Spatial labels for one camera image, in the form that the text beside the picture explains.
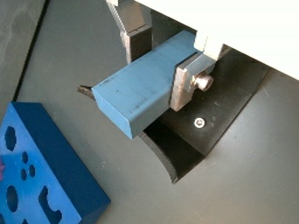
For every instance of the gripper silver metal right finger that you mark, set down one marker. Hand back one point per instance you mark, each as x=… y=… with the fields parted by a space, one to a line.
x=192 y=72

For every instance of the black curved fixture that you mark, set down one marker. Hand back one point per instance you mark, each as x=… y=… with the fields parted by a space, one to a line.
x=181 y=135

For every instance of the dark blue shape board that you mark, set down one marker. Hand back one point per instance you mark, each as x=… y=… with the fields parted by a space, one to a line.
x=45 y=185

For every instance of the light blue rectangular block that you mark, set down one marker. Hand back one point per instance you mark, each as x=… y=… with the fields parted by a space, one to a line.
x=133 y=95

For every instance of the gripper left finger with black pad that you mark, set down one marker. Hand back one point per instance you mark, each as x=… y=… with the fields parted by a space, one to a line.
x=135 y=29

